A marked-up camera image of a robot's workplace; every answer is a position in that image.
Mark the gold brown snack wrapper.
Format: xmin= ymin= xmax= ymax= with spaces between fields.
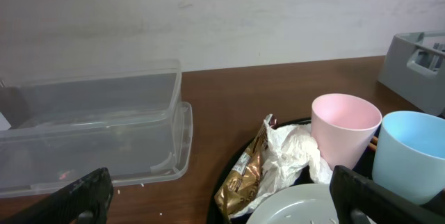
xmin=214 ymin=114 xmax=277 ymax=220

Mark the clear plastic waste bin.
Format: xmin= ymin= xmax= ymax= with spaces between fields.
xmin=1 ymin=59 xmax=193 ymax=198

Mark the grey dishwasher rack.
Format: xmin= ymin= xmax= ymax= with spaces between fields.
xmin=378 ymin=31 xmax=444 ymax=116

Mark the light blue plastic cup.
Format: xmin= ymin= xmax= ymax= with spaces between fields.
xmin=372 ymin=111 xmax=444 ymax=205

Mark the grey round plate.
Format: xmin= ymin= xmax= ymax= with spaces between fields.
xmin=247 ymin=184 xmax=339 ymax=224

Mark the pink plastic cup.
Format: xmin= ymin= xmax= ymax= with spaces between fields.
xmin=311 ymin=93 xmax=382 ymax=169

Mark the white paper napkin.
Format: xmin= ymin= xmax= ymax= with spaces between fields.
xmin=229 ymin=124 xmax=332 ymax=218

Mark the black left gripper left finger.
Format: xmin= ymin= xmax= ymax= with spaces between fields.
xmin=1 ymin=168 xmax=114 ymax=224

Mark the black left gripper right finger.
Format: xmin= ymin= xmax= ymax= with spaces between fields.
xmin=330 ymin=166 xmax=444 ymax=224

